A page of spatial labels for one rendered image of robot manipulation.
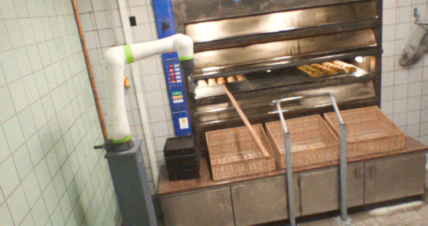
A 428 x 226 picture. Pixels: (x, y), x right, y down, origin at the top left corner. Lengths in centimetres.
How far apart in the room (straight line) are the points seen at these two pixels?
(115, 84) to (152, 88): 121
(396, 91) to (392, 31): 62
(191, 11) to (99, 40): 85
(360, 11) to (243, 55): 118
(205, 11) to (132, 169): 156
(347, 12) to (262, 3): 81
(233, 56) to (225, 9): 43
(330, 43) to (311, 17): 31
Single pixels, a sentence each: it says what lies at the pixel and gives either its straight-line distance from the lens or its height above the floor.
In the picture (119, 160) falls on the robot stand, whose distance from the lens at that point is 226.
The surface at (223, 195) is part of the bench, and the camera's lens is 295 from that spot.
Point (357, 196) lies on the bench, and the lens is 339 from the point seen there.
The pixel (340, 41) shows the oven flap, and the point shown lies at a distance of 343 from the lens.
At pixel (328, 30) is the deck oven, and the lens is 337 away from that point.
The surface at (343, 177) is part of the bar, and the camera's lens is 315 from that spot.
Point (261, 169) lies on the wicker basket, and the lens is 298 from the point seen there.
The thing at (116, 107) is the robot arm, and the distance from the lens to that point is 201.
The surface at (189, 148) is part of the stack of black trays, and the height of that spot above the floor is 88.
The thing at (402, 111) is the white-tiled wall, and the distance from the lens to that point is 395.
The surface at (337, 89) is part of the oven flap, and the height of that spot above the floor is 107.
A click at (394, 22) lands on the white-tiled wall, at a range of 368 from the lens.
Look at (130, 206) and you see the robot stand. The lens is 241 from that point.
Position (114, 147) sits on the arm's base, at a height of 122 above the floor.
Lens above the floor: 204
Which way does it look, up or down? 17 degrees down
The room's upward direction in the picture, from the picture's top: 7 degrees counter-clockwise
